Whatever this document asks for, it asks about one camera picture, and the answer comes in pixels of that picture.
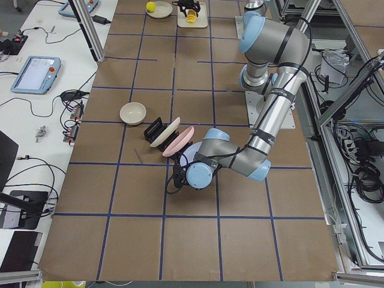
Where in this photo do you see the cream plate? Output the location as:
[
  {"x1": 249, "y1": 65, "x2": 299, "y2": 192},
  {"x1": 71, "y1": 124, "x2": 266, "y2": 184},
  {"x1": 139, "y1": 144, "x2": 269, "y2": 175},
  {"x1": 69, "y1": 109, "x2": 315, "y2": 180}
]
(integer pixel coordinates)
[{"x1": 150, "y1": 117, "x2": 181, "y2": 148}]

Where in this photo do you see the pink plate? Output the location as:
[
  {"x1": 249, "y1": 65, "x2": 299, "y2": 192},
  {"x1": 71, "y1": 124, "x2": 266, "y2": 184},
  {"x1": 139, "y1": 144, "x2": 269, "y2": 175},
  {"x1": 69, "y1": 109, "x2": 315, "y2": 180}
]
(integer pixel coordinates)
[{"x1": 162, "y1": 126, "x2": 194, "y2": 157}]

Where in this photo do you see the orange striped bread roll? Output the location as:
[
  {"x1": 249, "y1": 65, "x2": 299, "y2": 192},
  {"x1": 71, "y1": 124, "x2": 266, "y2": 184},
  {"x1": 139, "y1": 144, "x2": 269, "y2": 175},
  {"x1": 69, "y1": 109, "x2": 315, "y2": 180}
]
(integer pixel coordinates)
[{"x1": 186, "y1": 9, "x2": 197, "y2": 24}]

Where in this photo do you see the cream bowl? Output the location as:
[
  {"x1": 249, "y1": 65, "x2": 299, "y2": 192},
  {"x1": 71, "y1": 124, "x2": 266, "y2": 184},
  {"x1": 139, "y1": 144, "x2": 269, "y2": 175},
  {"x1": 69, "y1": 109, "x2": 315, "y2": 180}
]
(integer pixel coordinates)
[{"x1": 119, "y1": 102, "x2": 146, "y2": 126}]

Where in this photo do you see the blue teach pendant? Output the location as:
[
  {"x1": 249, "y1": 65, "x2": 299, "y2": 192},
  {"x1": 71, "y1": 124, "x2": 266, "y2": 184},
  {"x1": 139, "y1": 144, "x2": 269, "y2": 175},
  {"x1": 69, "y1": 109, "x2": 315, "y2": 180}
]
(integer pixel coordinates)
[
  {"x1": 58, "y1": 0, "x2": 101, "y2": 17},
  {"x1": 10, "y1": 56, "x2": 61, "y2": 95}
]

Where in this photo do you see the yellow lemon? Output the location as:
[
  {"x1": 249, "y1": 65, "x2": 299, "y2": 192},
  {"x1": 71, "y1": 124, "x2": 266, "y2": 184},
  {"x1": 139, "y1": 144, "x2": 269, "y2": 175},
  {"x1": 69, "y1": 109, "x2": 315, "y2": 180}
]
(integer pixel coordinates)
[{"x1": 146, "y1": 1, "x2": 156, "y2": 13}]

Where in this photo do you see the black monitor stand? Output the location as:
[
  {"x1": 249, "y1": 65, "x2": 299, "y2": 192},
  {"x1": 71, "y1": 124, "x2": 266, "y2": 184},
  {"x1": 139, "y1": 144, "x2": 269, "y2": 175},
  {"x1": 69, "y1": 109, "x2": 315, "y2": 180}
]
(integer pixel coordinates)
[{"x1": 1, "y1": 133, "x2": 48, "y2": 230}]

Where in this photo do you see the black power adapter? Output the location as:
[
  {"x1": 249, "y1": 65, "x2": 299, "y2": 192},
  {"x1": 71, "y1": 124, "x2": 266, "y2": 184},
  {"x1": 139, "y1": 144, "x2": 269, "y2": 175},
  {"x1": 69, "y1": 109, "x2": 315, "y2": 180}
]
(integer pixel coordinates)
[{"x1": 92, "y1": 15, "x2": 112, "y2": 25}]

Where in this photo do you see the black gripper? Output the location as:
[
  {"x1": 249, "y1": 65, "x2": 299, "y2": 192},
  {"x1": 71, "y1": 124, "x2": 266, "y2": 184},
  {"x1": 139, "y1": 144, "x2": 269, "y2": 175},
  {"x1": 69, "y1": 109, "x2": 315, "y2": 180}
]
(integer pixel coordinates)
[
  {"x1": 172, "y1": 0, "x2": 200, "y2": 16},
  {"x1": 166, "y1": 152, "x2": 191, "y2": 194}
]

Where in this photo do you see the white tray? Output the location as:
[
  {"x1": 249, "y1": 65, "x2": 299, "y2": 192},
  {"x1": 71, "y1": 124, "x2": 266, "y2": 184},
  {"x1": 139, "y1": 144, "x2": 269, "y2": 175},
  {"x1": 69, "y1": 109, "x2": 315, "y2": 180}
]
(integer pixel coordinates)
[{"x1": 177, "y1": 2, "x2": 208, "y2": 28}]

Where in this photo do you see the blue plate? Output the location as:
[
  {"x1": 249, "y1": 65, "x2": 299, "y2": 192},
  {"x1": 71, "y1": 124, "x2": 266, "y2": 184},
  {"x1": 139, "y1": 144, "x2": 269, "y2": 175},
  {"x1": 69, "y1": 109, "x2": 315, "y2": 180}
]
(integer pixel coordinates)
[{"x1": 179, "y1": 142, "x2": 202, "y2": 166}]

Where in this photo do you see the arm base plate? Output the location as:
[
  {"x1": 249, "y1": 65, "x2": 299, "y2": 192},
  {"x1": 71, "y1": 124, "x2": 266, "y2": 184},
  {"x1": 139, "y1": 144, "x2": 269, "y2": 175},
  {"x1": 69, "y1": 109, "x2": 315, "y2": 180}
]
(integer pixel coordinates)
[
  {"x1": 245, "y1": 91, "x2": 296, "y2": 130},
  {"x1": 235, "y1": 16, "x2": 244, "y2": 40}
]

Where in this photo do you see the black dish rack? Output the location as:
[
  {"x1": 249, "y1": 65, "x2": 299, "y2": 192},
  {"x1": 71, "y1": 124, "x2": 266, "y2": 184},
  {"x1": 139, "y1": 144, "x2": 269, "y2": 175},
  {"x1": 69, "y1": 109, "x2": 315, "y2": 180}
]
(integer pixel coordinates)
[{"x1": 143, "y1": 117, "x2": 195, "y2": 160}]

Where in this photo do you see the white oval dish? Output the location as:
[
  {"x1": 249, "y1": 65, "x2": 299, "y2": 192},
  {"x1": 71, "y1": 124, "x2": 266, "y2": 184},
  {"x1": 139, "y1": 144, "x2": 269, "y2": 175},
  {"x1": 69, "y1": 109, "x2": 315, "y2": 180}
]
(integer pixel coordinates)
[{"x1": 146, "y1": 1, "x2": 173, "y2": 19}]

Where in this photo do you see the aluminium frame post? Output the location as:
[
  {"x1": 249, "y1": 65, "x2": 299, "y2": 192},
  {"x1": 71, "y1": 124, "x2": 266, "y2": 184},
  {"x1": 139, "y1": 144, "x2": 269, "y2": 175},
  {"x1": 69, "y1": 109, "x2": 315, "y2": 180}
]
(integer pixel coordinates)
[{"x1": 68, "y1": 0, "x2": 105, "y2": 63}]

